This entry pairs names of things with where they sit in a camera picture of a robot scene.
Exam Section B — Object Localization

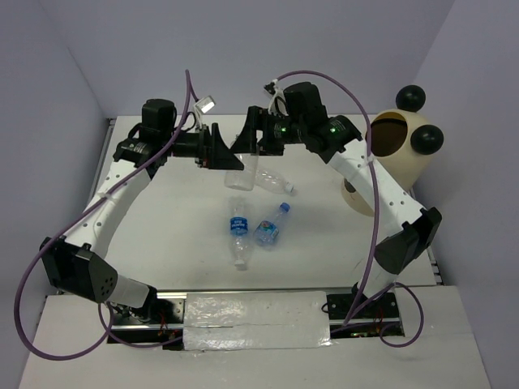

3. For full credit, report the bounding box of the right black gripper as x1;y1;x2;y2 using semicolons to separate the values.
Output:
229;105;306;156

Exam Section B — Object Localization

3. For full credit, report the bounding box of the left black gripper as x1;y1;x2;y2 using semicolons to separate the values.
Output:
163;123;245;171

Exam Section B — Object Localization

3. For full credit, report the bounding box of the clear jar silver lid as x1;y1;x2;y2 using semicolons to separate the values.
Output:
224;148;260;191

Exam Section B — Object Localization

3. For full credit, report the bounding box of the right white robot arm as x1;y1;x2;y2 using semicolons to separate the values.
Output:
231;81;442;318

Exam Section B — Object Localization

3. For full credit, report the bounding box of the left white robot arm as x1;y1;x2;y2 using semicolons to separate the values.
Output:
42;96;243;323

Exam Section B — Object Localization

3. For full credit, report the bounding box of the beige cat bin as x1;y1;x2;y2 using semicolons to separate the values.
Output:
340;84;445;216

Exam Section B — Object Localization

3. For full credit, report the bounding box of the clear bottle white cap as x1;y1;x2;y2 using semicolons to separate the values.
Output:
255;165;294;195

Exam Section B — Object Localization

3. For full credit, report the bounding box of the blue label crushed bottle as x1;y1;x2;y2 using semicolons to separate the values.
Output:
229;196;253;271

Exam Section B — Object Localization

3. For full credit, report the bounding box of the small bottle blue cap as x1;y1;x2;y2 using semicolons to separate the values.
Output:
253;203;291;249

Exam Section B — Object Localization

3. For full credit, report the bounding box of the silver foil base cover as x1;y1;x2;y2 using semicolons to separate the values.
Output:
182;291;332;351

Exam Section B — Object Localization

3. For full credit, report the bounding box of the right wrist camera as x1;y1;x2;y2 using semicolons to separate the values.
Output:
264;79;286;117

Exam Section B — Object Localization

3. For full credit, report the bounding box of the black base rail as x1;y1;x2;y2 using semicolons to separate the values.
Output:
112;289;404;350

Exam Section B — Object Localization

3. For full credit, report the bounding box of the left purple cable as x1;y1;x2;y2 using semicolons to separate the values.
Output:
15;69;204;360

